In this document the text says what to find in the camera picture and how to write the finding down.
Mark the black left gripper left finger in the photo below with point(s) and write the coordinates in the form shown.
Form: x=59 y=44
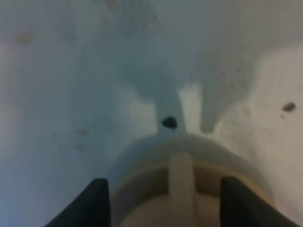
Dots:
x=91 y=208

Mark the beige teapot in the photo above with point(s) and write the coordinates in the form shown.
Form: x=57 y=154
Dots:
x=179 y=193

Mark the beige teapot coaster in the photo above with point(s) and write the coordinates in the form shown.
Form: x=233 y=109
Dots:
x=156 y=150

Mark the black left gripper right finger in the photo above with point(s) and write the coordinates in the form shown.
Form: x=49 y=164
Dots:
x=241 y=207

